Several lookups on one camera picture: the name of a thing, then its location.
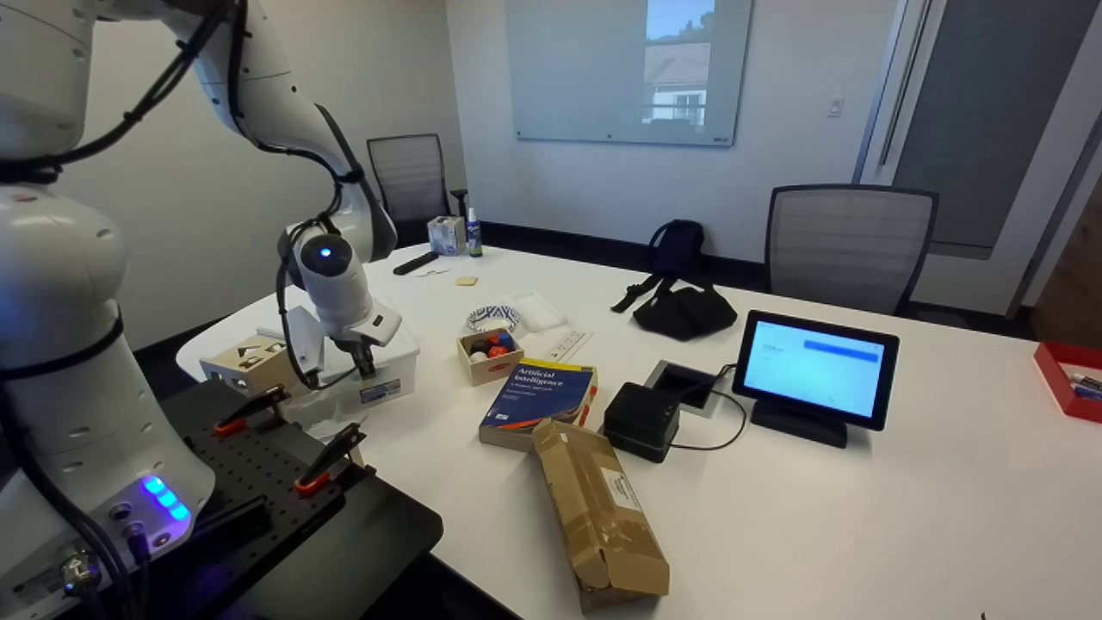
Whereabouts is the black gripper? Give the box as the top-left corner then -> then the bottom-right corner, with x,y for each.
343,327 -> 384,381

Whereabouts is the white container lid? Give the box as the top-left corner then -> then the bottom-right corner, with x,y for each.
286,334 -> 423,389

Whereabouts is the clear plastic container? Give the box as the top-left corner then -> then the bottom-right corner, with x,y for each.
280,336 -> 423,430

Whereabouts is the wooden shape sorter box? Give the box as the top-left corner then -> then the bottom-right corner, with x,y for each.
201,329 -> 304,400

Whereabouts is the clear tissue box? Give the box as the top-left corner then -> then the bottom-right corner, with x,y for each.
423,210 -> 468,258

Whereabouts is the black cube box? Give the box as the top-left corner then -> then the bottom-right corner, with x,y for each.
599,380 -> 684,465

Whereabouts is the red box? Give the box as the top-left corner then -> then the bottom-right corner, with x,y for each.
1030,336 -> 1102,428

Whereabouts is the black orange clamp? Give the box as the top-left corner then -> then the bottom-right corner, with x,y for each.
291,420 -> 374,499
206,387 -> 291,439

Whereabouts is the black remote control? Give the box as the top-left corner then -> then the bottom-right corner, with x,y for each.
390,248 -> 445,279

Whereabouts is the small wooden shapes tray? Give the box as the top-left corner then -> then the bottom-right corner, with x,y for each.
456,323 -> 526,389

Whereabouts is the blue book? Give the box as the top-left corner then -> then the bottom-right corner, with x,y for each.
476,356 -> 602,450

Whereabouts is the black mounting plate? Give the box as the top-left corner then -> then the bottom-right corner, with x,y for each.
150,375 -> 445,620

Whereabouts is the black mesh armchair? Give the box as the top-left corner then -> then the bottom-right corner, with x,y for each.
363,132 -> 472,250

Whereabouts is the clear plastic wrapper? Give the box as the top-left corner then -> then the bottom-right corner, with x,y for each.
519,291 -> 597,361

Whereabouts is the black table power grommet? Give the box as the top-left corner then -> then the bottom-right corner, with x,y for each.
646,359 -> 724,414

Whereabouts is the black backpack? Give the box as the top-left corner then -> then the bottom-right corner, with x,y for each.
646,215 -> 705,279

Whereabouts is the black tablet on stand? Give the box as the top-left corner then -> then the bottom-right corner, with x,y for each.
732,307 -> 904,450

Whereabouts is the grey mesh office chair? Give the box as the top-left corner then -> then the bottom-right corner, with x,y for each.
766,183 -> 943,318

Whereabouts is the white frosted glass door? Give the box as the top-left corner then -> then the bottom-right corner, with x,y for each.
857,0 -> 1102,321

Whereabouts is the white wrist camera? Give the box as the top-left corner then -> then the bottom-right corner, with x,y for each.
343,304 -> 408,350

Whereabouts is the black strapped bag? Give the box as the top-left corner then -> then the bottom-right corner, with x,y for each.
610,273 -> 740,344

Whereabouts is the glass wall whiteboard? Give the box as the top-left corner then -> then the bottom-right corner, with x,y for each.
506,0 -> 759,151

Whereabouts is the thin black power cable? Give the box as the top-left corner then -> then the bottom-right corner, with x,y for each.
667,361 -> 750,453

